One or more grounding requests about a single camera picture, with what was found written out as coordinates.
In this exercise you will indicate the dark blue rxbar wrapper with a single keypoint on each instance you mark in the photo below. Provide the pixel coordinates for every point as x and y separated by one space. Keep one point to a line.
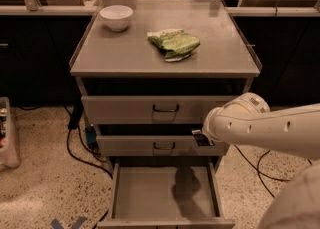
201 139

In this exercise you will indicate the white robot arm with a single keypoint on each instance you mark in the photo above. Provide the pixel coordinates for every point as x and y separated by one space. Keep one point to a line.
248 120

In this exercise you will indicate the grey drawer cabinet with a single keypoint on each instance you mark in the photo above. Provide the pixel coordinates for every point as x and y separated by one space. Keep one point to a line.
128 64

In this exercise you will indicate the grey top drawer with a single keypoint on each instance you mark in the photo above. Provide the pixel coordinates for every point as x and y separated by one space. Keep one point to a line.
138 109

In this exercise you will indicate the grey open bottom drawer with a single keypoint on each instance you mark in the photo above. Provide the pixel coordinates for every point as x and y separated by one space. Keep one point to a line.
177 195

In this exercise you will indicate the grey middle drawer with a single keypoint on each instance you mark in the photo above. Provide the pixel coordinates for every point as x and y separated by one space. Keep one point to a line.
143 146

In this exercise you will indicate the green chip bag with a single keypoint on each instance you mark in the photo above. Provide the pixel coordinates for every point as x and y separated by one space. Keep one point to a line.
174 44

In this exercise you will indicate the blue power adapter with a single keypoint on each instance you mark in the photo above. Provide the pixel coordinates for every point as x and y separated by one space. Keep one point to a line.
91 135

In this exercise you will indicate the white ceramic bowl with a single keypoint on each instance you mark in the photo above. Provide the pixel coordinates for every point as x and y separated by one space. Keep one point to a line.
116 17

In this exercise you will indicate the clear plastic bin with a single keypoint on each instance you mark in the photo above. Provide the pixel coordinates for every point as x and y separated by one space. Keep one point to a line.
9 150

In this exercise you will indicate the black middle drawer handle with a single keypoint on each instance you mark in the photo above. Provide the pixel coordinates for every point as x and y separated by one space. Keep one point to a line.
164 146

